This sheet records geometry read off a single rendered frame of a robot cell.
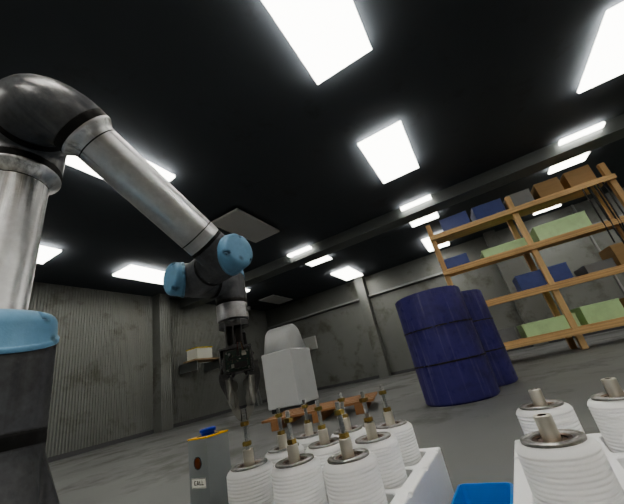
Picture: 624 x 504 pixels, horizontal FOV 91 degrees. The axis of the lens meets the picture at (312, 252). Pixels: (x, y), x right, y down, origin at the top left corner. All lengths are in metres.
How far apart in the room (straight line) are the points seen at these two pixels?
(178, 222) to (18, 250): 0.23
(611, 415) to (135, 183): 0.90
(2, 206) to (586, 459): 0.86
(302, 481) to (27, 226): 0.62
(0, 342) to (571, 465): 0.63
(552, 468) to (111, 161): 0.76
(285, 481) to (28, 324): 0.47
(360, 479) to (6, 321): 0.52
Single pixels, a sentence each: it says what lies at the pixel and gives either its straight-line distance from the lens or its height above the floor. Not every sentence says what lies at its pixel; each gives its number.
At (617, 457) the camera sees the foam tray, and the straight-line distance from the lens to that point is 0.76.
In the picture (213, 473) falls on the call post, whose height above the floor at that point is 0.24.
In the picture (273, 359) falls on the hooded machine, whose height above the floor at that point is 0.82.
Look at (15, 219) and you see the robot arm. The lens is 0.66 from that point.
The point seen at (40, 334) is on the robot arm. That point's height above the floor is 0.49.
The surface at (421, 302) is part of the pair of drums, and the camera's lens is 2.73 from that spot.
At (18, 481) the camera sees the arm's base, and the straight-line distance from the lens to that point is 0.44.
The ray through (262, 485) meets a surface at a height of 0.22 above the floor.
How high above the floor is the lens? 0.39
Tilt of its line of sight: 22 degrees up
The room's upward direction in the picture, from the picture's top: 13 degrees counter-clockwise
